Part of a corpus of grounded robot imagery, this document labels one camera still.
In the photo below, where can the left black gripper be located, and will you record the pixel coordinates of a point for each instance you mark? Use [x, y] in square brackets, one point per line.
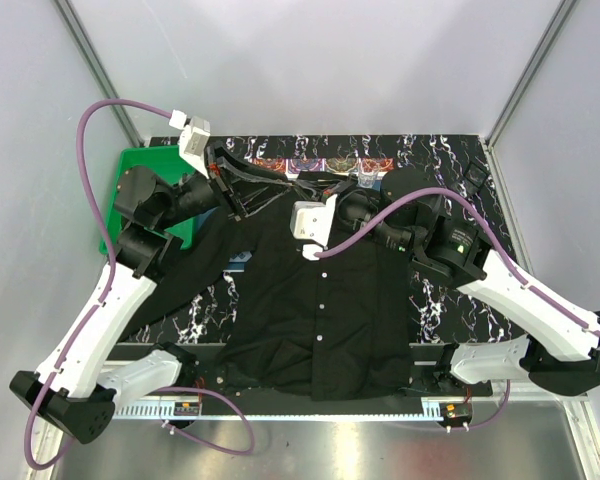
[218, 158]

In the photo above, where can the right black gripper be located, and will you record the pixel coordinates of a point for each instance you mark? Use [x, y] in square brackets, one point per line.
[327, 191]

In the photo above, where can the black button shirt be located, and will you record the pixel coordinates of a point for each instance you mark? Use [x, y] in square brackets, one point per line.
[338, 328]

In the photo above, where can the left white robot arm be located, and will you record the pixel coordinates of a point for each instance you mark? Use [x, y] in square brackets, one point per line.
[68, 389]

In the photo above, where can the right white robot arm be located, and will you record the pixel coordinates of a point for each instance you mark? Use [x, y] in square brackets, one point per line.
[448, 242]

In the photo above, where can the black brooch box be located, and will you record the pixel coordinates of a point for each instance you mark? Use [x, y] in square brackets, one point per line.
[475, 176]

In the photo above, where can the blue patterned placemat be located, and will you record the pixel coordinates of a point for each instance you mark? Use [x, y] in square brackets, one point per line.
[305, 165]

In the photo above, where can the clear drinking glass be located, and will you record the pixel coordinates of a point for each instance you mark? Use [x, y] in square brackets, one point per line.
[367, 177]

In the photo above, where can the green plastic tray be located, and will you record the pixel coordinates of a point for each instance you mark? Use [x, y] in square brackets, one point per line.
[130, 165]

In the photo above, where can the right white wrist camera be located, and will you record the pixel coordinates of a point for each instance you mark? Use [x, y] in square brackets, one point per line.
[310, 225]

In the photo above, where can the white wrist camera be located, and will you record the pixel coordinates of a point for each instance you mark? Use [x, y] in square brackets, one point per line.
[310, 225]
[194, 135]

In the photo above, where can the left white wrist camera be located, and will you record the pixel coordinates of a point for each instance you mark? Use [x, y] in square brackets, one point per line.
[194, 135]

